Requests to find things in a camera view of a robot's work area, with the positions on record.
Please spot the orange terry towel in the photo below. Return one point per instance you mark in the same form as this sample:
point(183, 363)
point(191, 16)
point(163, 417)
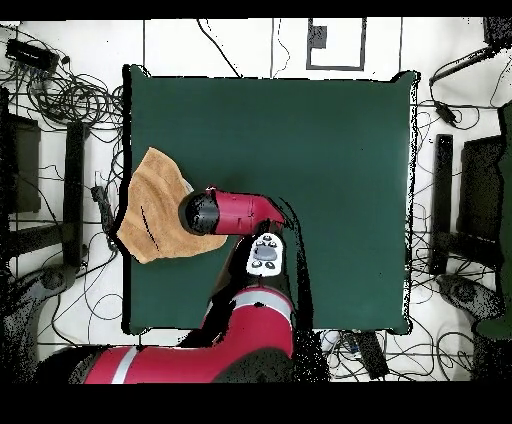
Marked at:
point(156, 208)

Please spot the gray square frame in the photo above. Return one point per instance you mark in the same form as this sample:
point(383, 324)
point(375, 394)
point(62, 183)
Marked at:
point(362, 44)

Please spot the black flat panel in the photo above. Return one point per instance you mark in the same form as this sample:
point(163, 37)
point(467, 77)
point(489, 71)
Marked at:
point(480, 188)

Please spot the dark green table cloth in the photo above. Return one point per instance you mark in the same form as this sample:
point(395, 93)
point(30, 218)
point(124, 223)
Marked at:
point(328, 160)

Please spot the small gray block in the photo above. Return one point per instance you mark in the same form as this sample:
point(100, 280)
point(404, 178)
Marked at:
point(318, 36)

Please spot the black slim power strip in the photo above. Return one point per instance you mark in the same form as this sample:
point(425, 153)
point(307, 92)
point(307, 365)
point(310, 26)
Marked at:
point(102, 200)

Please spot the black corner box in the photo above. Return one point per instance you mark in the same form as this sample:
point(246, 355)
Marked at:
point(498, 32)

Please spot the black power adapter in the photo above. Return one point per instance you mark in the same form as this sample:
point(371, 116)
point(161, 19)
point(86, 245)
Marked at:
point(445, 112)

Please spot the black long strip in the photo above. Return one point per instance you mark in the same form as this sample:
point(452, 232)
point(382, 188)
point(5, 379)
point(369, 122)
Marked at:
point(372, 355)

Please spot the black upright bar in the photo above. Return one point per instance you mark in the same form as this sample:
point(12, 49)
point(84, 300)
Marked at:
point(442, 200)
point(74, 192)

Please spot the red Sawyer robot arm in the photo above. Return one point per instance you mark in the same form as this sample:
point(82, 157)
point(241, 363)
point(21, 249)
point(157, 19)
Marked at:
point(256, 332)

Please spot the black rod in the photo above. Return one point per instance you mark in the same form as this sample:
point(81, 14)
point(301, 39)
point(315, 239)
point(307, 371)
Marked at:
point(464, 64)

